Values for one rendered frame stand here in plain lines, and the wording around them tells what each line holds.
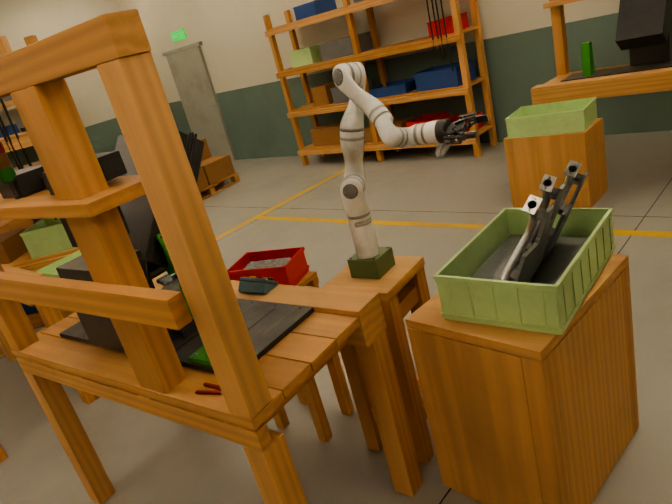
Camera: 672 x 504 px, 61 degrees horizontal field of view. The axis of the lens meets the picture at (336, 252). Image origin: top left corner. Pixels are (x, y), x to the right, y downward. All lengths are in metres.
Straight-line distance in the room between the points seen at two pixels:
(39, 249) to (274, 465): 3.60
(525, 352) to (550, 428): 0.27
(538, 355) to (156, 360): 1.16
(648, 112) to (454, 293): 5.20
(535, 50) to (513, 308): 5.49
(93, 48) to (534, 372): 1.47
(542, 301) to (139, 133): 1.22
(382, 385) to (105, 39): 1.47
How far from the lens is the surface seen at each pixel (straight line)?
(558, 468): 2.09
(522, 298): 1.84
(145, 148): 1.39
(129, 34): 1.39
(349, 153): 2.18
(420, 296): 2.40
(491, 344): 1.88
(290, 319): 2.03
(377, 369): 2.13
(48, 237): 4.96
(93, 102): 12.07
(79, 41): 1.46
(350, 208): 2.21
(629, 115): 6.98
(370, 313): 2.02
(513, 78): 7.30
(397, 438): 2.32
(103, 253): 1.75
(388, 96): 7.52
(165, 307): 1.53
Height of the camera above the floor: 1.80
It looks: 21 degrees down
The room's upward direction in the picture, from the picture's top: 15 degrees counter-clockwise
